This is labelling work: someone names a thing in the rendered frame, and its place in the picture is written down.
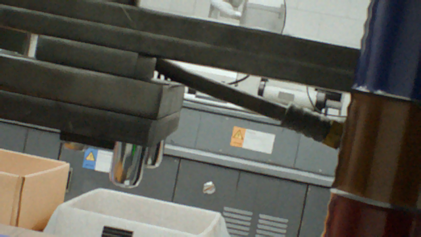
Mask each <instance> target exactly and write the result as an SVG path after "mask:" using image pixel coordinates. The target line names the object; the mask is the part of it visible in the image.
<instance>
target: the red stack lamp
mask: <svg viewBox="0 0 421 237"><path fill-rule="evenodd" d="M330 197H331V198H330V200H329V202H328V204H327V206H328V214H326V216H325V218H324V230H323V232H322V234H321V237H421V208H415V207H407V206H403V205H395V204H392V203H386V202H382V201H376V200H373V199H367V198H364V197H359V196H354V194H350V193H347V192H344V191H341V190H337V189H335V188H334V189H331V190H330Z"/></svg>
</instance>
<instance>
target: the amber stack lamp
mask: <svg viewBox="0 0 421 237"><path fill-rule="evenodd" d="M349 95H350V102H349V104H348V106H347V117H346V119H345V121H344V123H343V127H344V133H343V135H342V136H341V138H340V149H339V151H338V153H337V164H336V167H335V169H334V181H333V182H332V185H331V187H333V188H335V189H337V190H341V191H344V192H347V193H350V194H354V196H359V197H362V198H367V199H373V200H376V201H382V202H386V203H392V204H395V205H403V206H407V207H415V208H421V105H417V104H412V103H406V102H402V101H395V100H391V99H384V98H379V97H373V96H368V95H361V94H360V93H353V92H349Z"/></svg>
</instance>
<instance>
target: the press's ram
mask: <svg viewBox="0 0 421 237"><path fill-rule="evenodd" d="M140 3H141V0H0V27H3V28H9V29H13V30H18V31H21V32H27V33H30V34H34V35H38V36H40V37H39V39H38V43H37V50H36V56H35V57H30V56H23V55H13V54H7V53H0V119H6V120H13V121H17V122H20V123H23V124H31V125H34V126H41V127H45V128H51V129H55V130H60V131H61V133H60V136H59V138H60V140H62V141H65V143H64V147H65V148H67V149H73V150H77V151H86V150H88V147H89V145H90V146H93V147H100V148H104V149H110V150H112V158H111V165H110V169H109V175H110V180H111V182H112V183H113V184H116V185H117V186H119V187H122V188H133V187H135V186H138V185H139V183H140V181H141V178H142V176H143V173H144V169H145V168H149V169H153V168H155V167H157V166H159V165H160V163H161V161H162V158H163V154H164V147H165V143H166V137H167V136H169V135H170V134H172V133H174V132H175V131H177V130H178V125H179V121H180V115H181V108H182V103H183V100H184V92H185V89H186V87H185V86H184V85H183V84H179V83H175V82H172V81H167V80H162V79H158V78H153V73H154V69H155V62H156V58H160V59H166V60H170V61H177V62H181V63H188V64H192V65H199V66H202V67H206V68H212V69H217V70H223V71H227V72H234V73H238V74H245V75H249V76H256V77H260V78H266V79H271V80H274V81H278V82H284V83H289V84H295V85H300V86H306V87H310V88H317V89H321V90H328V91H332V92H338V93H346V95H349V92H353V93H360V94H361V95H368V96H373V97H379V98H384V99H391V100H395V101H402V102H406V103H412V104H417V105H421V102H419V101H411V100H407V99H400V98H396V97H390V96H386V95H379V94H376V93H372V92H366V91H362V90H356V89H353V88H351V85H352V83H353V81H354V77H353V72H354V70H355V68H356V66H357V56H358V53H359V51H360V49H359V48H354V47H347V46H344V45H336V44H332V43H325V42H321V41H314V40H310V39H304V38H296V37H293V36H290V35H285V34H279V33H275V32H267V31H264V30H256V29H252V28H246V27H241V26H235V25H231V24H224V23H220V22H217V21H212V20H206V19H202V18H195V17H191V16H184V15H180V14H174V13H166V12H162V11H155V10H151V9H144V8H140Z"/></svg>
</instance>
